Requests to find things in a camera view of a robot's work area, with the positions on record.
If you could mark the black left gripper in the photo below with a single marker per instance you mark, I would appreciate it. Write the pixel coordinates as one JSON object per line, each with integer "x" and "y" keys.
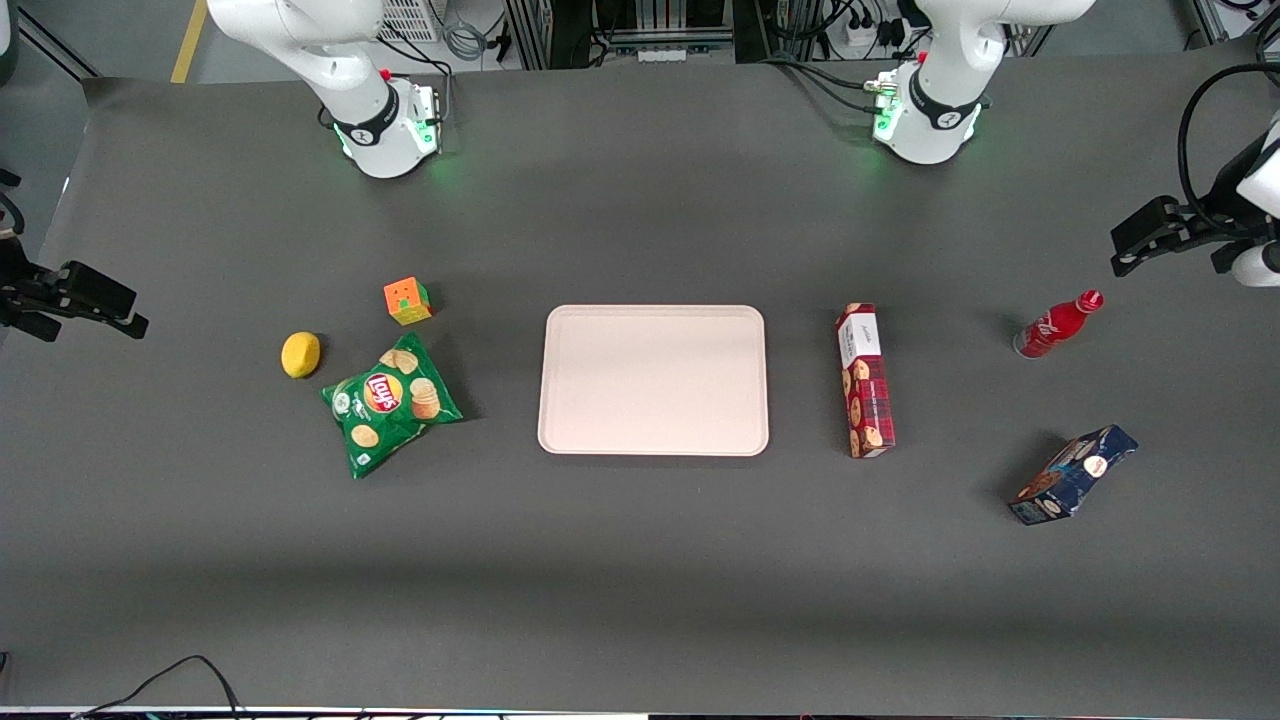
{"x": 1222, "y": 212}

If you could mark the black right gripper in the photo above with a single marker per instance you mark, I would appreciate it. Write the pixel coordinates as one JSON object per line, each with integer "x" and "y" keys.
{"x": 10, "y": 281}

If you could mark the red cookie box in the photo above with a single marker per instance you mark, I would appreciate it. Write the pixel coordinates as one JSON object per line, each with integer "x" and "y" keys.
{"x": 866, "y": 390}

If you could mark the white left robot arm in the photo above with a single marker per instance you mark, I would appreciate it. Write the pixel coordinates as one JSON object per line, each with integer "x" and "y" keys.
{"x": 950, "y": 60}

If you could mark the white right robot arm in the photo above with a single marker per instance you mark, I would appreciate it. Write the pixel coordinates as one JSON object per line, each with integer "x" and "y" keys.
{"x": 330, "y": 60}

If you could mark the dark blue cookie box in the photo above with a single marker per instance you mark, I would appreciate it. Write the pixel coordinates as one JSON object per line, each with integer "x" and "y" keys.
{"x": 1075, "y": 472}

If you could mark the white vented box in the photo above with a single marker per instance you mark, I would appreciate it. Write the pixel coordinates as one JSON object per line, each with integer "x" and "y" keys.
{"x": 410, "y": 18}

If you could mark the pale pink plastic tray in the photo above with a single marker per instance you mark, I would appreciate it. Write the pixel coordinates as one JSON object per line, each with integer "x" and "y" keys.
{"x": 653, "y": 380}

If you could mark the red cola bottle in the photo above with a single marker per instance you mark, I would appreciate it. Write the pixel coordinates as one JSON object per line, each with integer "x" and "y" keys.
{"x": 1052, "y": 327}

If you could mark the yellow lemon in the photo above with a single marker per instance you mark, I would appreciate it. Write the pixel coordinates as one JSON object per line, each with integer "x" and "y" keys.
{"x": 300, "y": 355}

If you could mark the green chips bag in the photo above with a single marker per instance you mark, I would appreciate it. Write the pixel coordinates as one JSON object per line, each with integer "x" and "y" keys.
{"x": 390, "y": 405}

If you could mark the orange green puzzle cube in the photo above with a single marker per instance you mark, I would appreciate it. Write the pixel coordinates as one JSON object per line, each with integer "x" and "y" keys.
{"x": 407, "y": 301}

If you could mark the white power strip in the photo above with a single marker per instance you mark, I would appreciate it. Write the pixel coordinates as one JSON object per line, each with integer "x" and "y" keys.
{"x": 858, "y": 36}

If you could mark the aluminium equipment rack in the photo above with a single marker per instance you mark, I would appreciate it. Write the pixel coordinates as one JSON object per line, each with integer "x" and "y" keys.
{"x": 620, "y": 25}

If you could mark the dark grey table mat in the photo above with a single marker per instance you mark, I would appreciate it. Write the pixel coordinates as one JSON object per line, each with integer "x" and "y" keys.
{"x": 640, "y": 560}

